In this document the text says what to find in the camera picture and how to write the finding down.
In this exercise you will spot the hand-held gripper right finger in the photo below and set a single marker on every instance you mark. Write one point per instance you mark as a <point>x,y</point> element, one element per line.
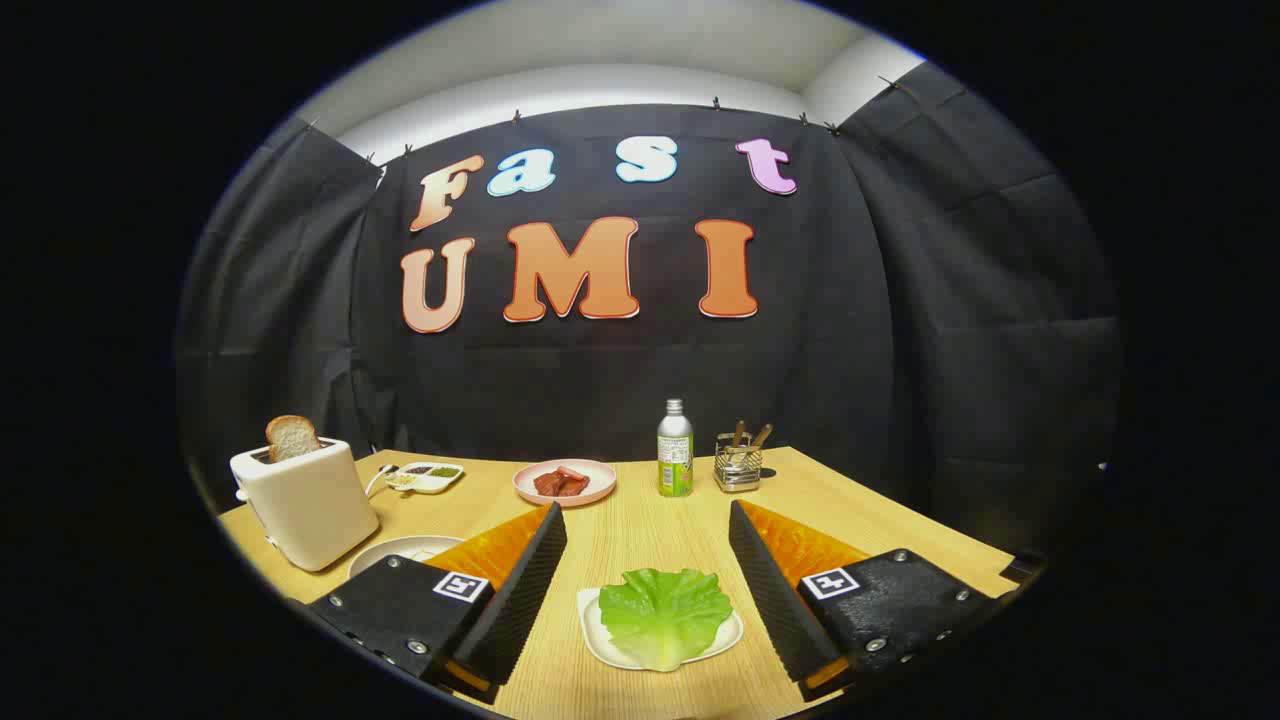
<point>775,590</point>

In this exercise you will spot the green lettuce leaf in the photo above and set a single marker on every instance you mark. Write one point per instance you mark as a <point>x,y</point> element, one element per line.
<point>665,615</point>

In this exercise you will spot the white divided condiment dish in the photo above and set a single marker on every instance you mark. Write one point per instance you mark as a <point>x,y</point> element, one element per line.
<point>425,478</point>

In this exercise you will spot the green label metal bottle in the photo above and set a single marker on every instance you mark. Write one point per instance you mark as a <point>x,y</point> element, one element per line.
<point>675,460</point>

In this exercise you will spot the toasted bread slice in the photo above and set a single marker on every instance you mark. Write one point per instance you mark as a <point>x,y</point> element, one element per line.
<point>293,438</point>

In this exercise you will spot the red meat pieces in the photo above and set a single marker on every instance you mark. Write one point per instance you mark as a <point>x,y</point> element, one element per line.
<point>560,482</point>

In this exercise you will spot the white square plate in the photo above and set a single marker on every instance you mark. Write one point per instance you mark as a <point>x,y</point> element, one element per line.
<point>591,627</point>

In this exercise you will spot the round white plate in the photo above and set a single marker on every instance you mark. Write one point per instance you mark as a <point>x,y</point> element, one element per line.
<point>400,552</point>

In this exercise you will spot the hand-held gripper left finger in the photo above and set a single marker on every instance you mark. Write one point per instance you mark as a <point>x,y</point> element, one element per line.
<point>520,590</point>

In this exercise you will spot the white toaster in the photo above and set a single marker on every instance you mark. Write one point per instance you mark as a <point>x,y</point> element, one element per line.
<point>310,510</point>

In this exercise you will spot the pink plate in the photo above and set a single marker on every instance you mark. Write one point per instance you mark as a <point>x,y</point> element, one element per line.
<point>527,490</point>

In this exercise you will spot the black backdrop cloth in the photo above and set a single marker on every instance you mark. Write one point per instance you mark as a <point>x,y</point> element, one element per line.
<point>600,380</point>

